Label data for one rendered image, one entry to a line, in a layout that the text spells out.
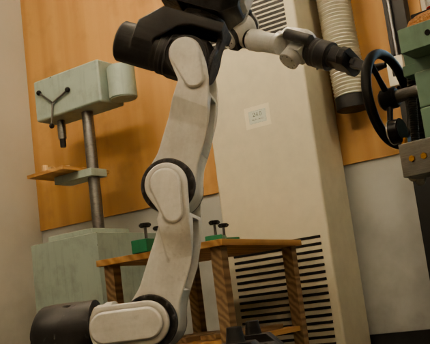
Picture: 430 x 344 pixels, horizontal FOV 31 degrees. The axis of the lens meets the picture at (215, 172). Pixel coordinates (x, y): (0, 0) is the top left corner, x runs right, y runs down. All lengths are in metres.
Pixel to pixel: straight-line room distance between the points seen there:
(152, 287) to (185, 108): 0.47
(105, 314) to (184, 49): 0.71
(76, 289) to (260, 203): 0.96
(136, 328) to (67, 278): 1.83
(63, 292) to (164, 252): 1.83
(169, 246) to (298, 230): 1.48
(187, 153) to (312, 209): 1.43
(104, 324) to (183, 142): 0.50
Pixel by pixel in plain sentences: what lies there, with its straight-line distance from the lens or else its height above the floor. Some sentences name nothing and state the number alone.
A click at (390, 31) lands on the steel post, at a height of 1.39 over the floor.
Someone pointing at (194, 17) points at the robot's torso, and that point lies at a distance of 2.10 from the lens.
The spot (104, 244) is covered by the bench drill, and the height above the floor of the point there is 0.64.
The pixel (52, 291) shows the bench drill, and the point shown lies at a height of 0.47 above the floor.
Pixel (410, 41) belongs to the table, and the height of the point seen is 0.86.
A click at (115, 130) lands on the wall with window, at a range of 4.39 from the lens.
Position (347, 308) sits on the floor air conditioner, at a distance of 3.40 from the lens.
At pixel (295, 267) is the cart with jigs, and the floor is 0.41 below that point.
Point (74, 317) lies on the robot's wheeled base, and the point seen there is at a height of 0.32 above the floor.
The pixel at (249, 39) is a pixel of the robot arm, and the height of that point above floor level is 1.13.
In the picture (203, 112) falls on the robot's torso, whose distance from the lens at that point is 2.02.
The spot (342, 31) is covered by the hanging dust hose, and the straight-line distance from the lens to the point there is 3.57.
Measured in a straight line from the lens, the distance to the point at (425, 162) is 1.87.
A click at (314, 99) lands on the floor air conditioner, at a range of 3.50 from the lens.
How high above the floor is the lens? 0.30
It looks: 10 degrees up
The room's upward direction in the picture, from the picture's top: 7 degrees counter-clockwise
